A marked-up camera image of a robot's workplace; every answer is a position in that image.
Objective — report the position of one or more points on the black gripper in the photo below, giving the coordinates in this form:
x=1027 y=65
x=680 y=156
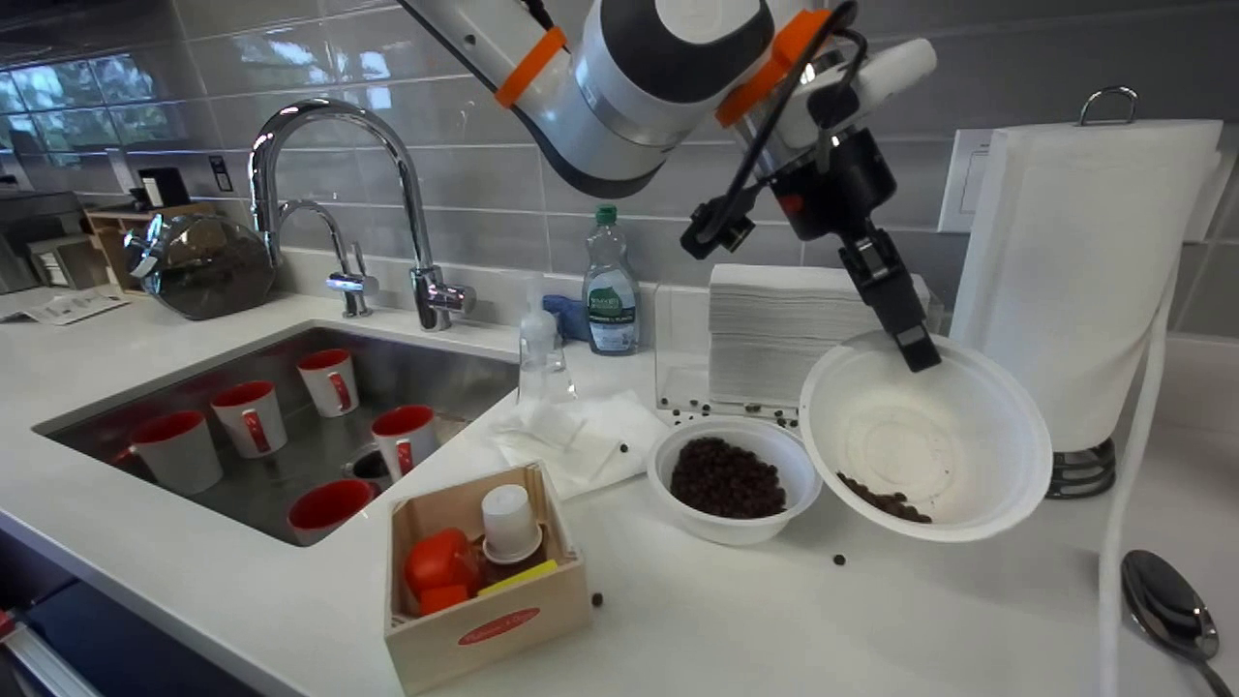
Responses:
x=837 y=188

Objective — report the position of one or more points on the white foam bowl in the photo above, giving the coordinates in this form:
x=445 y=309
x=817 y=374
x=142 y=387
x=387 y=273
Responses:
x=795 y=499
x=952 y=438

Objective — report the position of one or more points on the roasted coffee beans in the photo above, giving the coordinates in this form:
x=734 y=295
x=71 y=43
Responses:
x=730 y=478

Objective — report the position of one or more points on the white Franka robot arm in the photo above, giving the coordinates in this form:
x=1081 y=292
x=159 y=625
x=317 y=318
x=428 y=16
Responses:
x=631 y=78

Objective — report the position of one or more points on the white napkin stack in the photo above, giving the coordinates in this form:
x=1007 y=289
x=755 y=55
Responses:
x=777 y=323

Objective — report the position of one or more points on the white paper towel roll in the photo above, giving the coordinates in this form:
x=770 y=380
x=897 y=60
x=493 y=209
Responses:
x=1071 y=285

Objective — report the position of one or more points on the green-capped dish soap bottle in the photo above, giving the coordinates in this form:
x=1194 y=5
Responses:
x=609 y=303

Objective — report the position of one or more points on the white cloth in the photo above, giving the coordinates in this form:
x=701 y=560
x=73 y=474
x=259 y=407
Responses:
x=606 y=433

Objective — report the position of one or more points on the blue sponge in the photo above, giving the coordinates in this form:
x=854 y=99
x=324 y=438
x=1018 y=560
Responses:
x=563 y=316

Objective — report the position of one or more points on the shiny metal spoon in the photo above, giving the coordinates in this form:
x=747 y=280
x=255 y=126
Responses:
x=1168 y=601

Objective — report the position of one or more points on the white-capped brown bottle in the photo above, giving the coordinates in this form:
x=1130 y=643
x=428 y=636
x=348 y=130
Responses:
x=507 y=523

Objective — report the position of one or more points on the stainless steel sink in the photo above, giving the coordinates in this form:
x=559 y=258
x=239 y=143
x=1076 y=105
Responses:
x=430 y=374

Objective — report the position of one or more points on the yellow toy block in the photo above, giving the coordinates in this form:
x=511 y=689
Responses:
x=523 y=580

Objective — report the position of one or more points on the tall chrome faucet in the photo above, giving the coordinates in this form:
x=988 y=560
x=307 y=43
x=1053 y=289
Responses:
x=418 y=236

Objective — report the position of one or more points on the red and white cup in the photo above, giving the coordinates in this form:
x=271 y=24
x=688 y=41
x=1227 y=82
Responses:
x=330 y=387
x=175 y=451
x=403 y=445
x=248 y=420
x=330 y=504

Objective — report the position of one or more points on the wooden toy crate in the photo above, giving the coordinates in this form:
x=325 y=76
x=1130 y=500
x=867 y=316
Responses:
x=490 y=636

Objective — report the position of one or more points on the orange toy bottle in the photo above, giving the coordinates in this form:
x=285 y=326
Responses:
x=437 y=571

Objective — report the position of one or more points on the small chrome side faucet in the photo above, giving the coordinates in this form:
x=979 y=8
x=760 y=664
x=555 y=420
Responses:
x=348 y=292

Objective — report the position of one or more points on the dark glass pot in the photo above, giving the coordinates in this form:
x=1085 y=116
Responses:
x=205 y=273

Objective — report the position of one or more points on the white paper card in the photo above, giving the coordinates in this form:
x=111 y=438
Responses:
x=77 y=309

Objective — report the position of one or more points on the small framed picture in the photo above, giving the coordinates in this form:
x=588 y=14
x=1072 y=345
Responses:
x=64 y=263

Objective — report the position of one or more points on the dark blue cabinet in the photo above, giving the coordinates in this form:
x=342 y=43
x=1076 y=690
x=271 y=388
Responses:
x=102 y=643

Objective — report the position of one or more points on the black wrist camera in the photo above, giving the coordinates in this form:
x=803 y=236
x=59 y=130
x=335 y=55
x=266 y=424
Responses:
x=717 y=228

